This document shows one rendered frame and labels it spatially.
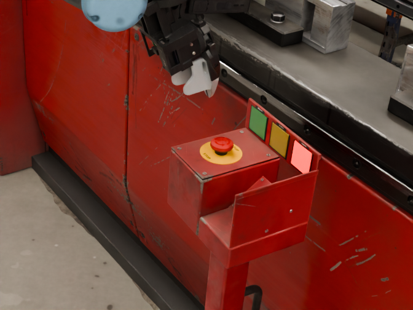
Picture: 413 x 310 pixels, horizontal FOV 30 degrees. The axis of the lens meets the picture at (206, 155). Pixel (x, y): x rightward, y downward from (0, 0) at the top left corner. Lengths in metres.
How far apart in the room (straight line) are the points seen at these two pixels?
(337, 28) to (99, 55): 0.72
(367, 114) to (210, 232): 0.32
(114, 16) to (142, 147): 1.02
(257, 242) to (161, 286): 0.89
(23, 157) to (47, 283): 0.56
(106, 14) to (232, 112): 0.69
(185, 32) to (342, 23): 0.44
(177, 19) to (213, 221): 0.35
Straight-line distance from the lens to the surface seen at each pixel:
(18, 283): 2.20
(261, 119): 1.33
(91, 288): 2.18
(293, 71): 1.39
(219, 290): 1.42
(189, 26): 1.12
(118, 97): 1.93
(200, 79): 1.18
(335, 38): 1.47
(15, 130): 2.54
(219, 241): 1.25
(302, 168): 1.27
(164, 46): 1.10
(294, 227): 1.29
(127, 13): 0.89
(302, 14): 1.50
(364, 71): 1.43
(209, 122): 1.61
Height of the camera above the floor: 1.49
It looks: 33 degrees down
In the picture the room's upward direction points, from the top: 5 degrees clockwise
